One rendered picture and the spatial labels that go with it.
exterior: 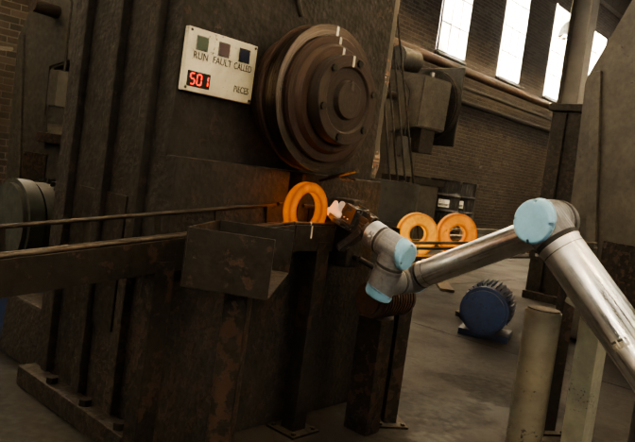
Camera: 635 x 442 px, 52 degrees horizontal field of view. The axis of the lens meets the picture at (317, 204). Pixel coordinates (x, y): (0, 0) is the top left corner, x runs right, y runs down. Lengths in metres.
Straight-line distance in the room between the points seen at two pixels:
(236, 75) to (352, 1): 0.62
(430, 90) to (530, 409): 8.05
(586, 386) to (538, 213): 0.81
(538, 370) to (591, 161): 2.41
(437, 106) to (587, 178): 5.88
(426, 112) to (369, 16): 7.59
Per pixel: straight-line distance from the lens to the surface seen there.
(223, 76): 2.01
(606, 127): 4.60
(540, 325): 2.36
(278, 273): 1.71
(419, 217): 2.39
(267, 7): 2.16
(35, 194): 2.93
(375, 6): 2.57
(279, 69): 1.98
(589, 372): 2.37
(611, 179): 4.52
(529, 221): 1.76
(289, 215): 2.08
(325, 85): 2.00
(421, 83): 10.02
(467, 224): 2.46
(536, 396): 2.42
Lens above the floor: 0.89
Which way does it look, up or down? 3 degrees down
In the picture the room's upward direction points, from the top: 8 degrees clockwise
